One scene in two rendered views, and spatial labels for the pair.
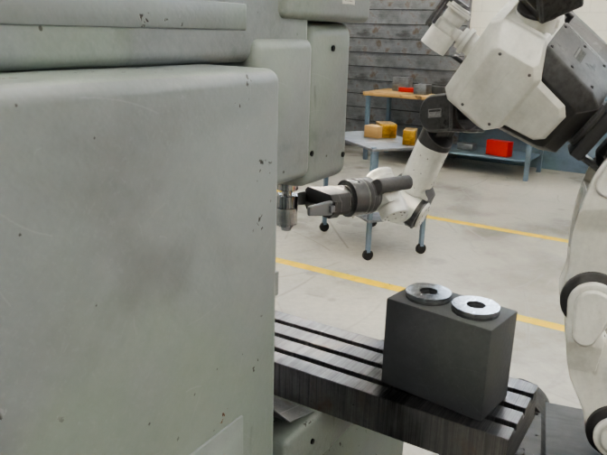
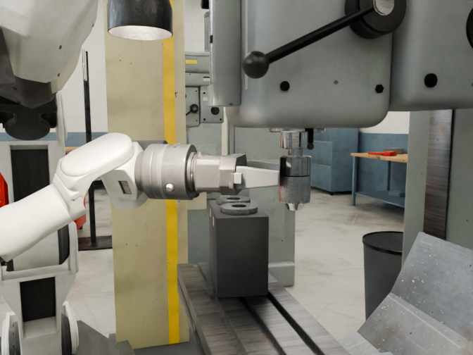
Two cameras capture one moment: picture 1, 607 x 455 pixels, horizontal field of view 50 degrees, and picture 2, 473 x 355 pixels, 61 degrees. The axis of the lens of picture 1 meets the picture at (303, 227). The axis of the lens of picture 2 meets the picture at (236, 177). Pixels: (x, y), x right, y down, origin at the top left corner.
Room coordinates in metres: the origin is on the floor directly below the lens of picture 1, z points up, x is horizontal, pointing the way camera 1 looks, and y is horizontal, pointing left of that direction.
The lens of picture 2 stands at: (1.90, 0.39, 1.31)
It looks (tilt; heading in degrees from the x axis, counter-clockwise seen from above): 7 degrees down; 223
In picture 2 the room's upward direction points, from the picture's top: straight up
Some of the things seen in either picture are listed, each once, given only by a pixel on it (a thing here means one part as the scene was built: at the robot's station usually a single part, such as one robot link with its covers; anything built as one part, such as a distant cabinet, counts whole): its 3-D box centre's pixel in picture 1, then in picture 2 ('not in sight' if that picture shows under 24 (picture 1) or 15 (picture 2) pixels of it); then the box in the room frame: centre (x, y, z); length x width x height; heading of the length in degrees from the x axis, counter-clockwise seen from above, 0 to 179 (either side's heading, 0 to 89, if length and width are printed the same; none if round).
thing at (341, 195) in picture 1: (339, 199); (203, 174); (1.48, -0.08, 1.24); 0.13 x 0.12 x 0.10; 34
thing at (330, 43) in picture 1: (287, 100); (300, 15); (1.39, 0.04, 1.47); 0.21 x 0.19 x 0.32; 59
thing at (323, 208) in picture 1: (321, 209); (264, 170); (1.38, -0.04, 1.24); 0.06 x 0.02 x 0.03; 124
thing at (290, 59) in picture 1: (230, 108); (413, 25); (1.23, 0.14, 1.47); 0.24 x 0.19 x 0.26; 59
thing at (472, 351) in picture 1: (447, 344); (236, 241); (1.18, -0.29, 1.03); 0.22 x 0.12 x 0.20; 51
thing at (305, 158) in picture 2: (286, 196); (295, 158); (1.40, 0.04, 1.26); 0.05 x 0.05 x 0.01
